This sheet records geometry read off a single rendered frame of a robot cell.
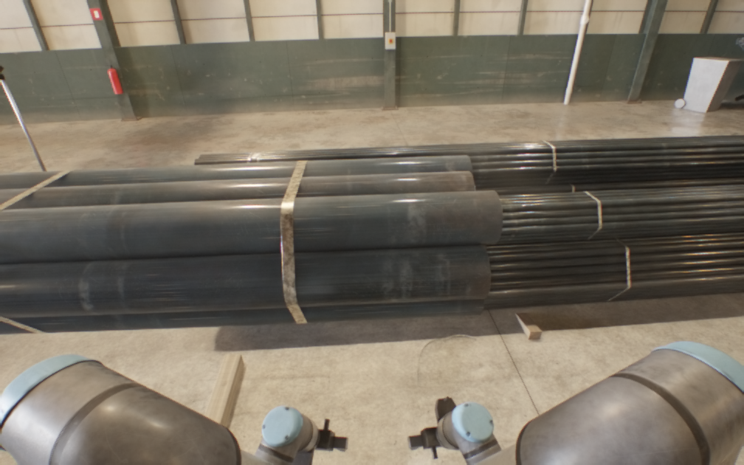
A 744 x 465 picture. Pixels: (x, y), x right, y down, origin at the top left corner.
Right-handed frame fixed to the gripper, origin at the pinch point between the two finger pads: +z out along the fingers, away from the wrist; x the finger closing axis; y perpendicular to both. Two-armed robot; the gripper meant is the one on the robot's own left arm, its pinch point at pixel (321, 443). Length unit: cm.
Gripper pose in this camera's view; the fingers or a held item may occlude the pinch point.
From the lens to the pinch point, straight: 131.9
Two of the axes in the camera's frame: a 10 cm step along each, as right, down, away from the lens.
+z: 1.9, 5.9, 7.8
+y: 0.9, -8.0, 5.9
